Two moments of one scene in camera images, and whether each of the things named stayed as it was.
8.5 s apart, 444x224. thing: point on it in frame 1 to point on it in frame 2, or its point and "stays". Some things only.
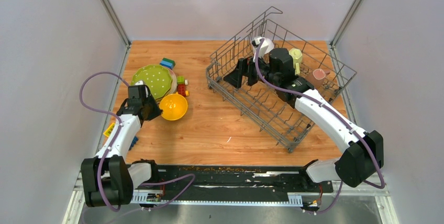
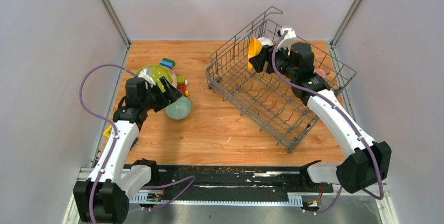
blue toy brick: (134, 141) stays
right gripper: (235, 78) to (266, 55)
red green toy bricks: (181, 86) stays
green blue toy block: (167, 63) stays
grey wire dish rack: (263, 74) stays
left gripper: (157, 111) to (173, 94)
